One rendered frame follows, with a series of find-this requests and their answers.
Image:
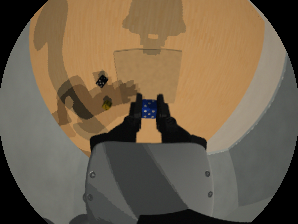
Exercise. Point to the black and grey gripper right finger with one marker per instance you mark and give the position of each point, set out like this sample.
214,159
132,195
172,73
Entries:
165,124

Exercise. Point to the blue die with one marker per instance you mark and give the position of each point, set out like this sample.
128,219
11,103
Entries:
149,108

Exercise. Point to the yellow die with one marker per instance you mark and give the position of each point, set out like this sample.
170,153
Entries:
106,105

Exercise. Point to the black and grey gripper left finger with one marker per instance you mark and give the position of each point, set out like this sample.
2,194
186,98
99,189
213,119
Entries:
127,130

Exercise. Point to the black die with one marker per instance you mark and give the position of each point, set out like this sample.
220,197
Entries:
102,81

